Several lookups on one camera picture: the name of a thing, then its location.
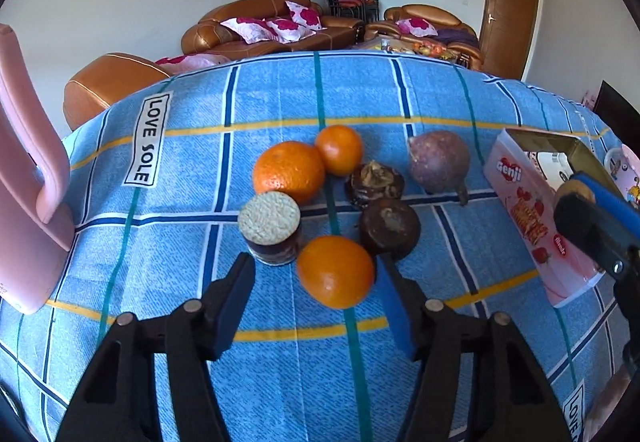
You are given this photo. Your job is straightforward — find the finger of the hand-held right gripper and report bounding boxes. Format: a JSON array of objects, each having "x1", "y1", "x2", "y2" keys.
[
  {"x1": 570, "y1": 172, "x2": 640, "y2": 253},
  {"x1": 553, "y1": 193, "x2": 640, "y2": 282}
]

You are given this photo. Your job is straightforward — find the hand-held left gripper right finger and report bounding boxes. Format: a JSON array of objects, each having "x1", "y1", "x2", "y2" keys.
[{"x1": 376, "y1": 252, "x2": 573, "y2": 442}]

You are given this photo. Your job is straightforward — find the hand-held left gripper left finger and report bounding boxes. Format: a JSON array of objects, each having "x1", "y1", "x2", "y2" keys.
[{"x1": 55, "y1": 252, "x2": 257, "y2": 442}]

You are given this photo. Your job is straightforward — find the small tan round fruit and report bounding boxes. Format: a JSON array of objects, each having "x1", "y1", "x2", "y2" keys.
[{"x1": 557, "y1": 179, "x2": 597, "y2": 205}]

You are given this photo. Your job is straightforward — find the pink tin box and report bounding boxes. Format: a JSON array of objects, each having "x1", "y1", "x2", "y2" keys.
[{"x1": 482, "y1": 128, "x2": 626, "y2": 308}]

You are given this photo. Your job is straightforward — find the medium orange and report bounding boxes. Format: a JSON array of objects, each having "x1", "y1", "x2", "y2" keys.
[{"x1": 296, "y1": 235, "x2": 376, "y2": 310}]

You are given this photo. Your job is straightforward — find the water chestnut with tan sprout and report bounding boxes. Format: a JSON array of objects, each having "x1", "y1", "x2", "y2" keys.
[{"x1": 345, "y1": 160, "x2": 405, "y2": 210}]

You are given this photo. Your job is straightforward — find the large orange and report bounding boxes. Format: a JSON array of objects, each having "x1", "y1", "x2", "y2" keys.
[{"x1": 252, "y1": 141, "x2": 327, "y2": 205}]

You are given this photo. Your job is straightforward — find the purple passion fruit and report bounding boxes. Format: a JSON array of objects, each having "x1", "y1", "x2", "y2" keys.
[{"x1": 407, "y1": 130, "x2": 472, "y2": 206}]

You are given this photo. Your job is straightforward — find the small orange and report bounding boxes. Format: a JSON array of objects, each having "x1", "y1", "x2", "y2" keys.
[{"x1": 315, "y1": 125, "x2": 364, "y2": 176}]

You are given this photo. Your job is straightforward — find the blue plaid cloth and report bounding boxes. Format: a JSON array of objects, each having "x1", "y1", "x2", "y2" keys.
[{"x1": 0, "y1": 49, "x2": 640, "y2": 442}]

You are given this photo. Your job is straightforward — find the glass jar with cork lid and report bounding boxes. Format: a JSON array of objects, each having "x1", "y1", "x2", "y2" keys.
[{"x1": 237, "y1": 192, "x2": 302, "y2": 266}]

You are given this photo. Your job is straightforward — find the black television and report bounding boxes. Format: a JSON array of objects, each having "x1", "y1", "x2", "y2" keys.
[{"x1": 592, "y1": 81, "x2": 640, "y2": 143}]

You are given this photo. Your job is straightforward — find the brown wooden door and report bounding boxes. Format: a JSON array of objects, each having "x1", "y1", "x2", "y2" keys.
[{"x1": 479, "y1": 0, "x2": 542, "y2": 82}]

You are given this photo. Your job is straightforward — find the purple blanket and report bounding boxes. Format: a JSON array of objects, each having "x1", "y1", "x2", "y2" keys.
[{"x1": 437, "y1": 27, "x2": 478, "y2": 45}]

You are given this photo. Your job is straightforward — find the pile of assorted fruit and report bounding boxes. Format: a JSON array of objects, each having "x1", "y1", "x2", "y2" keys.
[{"x1": 400, "y1": 41, "x2": 461, "y2": 60}]

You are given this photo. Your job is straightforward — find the pink plastic chair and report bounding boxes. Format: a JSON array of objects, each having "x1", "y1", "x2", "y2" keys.
[{"x1": 0, "y1": 23, "x2": 76, "y2": 315}]

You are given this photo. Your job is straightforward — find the white pillow with pink flowers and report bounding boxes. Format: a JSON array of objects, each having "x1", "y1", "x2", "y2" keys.
[
  {"x1": 396, "y1": 18, "x2": 437, "y2": 37},
  {"x1": 220, "y1": 17, "x2": 276, "y2": 44},
  {"x1": 155, "y1": 53, "x2": 228, "y2": 75},
  {"x1": 265, "y1": 17, "x2": 313, "y2": 44},
  {"x1": 285, "y1": 0, "x2": 322, "y2": 31}
]

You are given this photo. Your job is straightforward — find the brown leather armchair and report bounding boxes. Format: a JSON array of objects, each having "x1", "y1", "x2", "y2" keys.
[{"x1": 365, "y1": 4, "x2": 485, "y2": 70}]

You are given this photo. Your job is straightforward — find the brown leather ottoman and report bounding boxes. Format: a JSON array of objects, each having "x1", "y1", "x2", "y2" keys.
[{"x1": 63, "y1": 53, "x2": 173, "y2": 132}]

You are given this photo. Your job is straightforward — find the wooden coffee table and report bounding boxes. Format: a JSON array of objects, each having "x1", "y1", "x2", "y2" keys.
[{"x1": 357, "y1": 37, "x2": 471, "y2": 68}]

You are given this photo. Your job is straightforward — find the long brown leather sofa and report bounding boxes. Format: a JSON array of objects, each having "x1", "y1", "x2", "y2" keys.
[{"x1": 181, "y1": 0, "x2": 366, "y2": 60}]

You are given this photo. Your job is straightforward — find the stack of dark chairs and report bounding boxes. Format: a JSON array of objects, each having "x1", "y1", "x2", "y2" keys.
[{"x1": 325, "y1": 0, "x2": 380, "y2": 20}]

